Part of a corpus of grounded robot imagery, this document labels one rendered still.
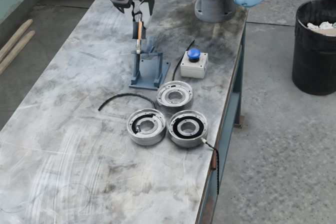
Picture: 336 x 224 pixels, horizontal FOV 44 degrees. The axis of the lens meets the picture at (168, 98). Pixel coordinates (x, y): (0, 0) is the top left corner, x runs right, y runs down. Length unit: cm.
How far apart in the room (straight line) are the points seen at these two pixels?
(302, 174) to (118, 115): 111
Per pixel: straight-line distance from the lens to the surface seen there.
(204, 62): 125
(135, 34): 113
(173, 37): 143
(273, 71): 251
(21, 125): 125
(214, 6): 147
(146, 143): 108
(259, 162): 206
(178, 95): 119
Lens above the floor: 165
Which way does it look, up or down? 45 degrees down
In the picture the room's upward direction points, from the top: 7 degrees counter-clockwise
